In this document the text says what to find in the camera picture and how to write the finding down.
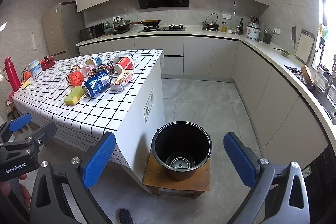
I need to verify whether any black drink can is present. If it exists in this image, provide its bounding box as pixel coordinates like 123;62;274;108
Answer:
87;67;106;77

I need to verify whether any blue patterned paper cup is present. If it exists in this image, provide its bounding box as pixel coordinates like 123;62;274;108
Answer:
86;56;102;67

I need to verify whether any kitchen cleaver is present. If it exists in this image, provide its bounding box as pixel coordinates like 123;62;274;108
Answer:
291;26;297;50

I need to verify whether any person's left hand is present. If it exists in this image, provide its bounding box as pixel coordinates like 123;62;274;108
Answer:
1;181;31;208

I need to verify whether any small yellow sponge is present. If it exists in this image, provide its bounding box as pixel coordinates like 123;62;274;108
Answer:
21;80;30;89

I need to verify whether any red thermos flask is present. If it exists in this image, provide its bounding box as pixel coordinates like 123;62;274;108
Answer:
3;56;22;92

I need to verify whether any orange plastic bag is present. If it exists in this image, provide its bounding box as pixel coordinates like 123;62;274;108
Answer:
69;71;84;86

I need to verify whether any blue Pepsi can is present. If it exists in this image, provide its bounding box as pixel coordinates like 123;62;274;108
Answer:
82;71;111;98

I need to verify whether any blue white tub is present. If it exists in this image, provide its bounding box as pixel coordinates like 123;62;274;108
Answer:
29;59;43;79

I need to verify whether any colourful drink can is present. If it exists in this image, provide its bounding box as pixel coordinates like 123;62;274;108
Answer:
66;65;80;83

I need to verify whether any red small box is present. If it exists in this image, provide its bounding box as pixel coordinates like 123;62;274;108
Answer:
40;56;55;71

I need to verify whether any pink clear plastic bag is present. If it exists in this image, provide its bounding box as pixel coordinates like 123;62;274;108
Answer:
80;65;96;77

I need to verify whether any brown wooden stool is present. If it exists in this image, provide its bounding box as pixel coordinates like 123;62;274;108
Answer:
142;153;211;199

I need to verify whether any black plastic bucket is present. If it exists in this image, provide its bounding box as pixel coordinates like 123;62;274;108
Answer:
151;121;213;181

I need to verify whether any snack packet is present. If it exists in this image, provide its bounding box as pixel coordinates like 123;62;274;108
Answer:
110;70;134;92

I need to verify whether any red paper cup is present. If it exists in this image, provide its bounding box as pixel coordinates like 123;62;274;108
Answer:
114;55;134;74

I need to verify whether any black microwave oven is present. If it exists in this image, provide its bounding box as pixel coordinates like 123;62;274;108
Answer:
80;23;105;41

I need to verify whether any beige refrigerator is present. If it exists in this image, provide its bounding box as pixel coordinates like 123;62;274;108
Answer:
42;1;84;61

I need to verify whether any green ceramic vase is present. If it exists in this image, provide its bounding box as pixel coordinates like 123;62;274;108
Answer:
104;20;113;34

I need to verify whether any lidded wok pot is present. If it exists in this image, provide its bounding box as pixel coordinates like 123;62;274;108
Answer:
113;19;131;31

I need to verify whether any black utensil holder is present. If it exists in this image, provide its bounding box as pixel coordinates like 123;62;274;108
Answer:
263;30;275;44

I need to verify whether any cutting board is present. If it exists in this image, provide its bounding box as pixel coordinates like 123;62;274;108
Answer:
295;30;315;64

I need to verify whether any dark glass bottle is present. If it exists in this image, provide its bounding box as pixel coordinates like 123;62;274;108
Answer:
238;18;244;35

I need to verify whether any gas stove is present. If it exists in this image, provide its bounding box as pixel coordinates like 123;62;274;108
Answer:
140;24;186;32

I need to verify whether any white rice cooker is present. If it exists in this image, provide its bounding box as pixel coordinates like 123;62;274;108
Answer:
246;22;260;40

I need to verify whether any frying pan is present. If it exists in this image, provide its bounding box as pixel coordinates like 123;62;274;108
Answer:
131;19;161;27

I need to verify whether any orange juice jar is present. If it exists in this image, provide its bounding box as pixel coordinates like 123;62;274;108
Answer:
221;22;228;32

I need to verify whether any kettle on rack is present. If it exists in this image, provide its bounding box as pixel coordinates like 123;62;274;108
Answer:
202;13;219;31

